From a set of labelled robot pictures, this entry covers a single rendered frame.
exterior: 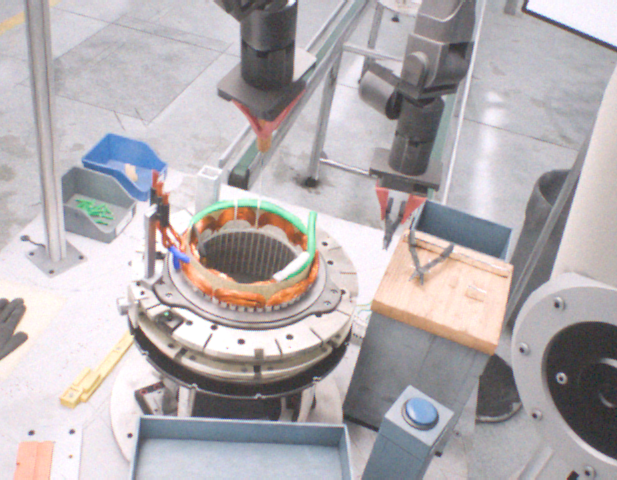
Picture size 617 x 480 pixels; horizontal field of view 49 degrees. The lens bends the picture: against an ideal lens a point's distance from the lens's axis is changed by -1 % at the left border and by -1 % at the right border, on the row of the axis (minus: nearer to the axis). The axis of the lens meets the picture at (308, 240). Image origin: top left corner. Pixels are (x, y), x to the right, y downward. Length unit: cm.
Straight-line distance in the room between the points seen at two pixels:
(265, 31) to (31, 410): 76
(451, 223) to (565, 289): 83
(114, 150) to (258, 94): 103
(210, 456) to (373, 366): 36
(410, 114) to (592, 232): 54
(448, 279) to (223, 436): 44
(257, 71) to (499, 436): 182
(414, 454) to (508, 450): 142
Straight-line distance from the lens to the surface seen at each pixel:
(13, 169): 314
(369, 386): 114
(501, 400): 244
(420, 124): 93
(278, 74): 72
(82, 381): 121
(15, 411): 121
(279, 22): 68
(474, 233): 127
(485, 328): 103
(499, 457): 231
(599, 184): 40
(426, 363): 107
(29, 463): 112
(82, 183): 160
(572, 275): 46
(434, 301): 104
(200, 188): 100
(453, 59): 91
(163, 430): 85
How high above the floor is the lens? 173
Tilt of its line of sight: 38 degrees down
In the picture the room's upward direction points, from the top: 12 degrees clockwise
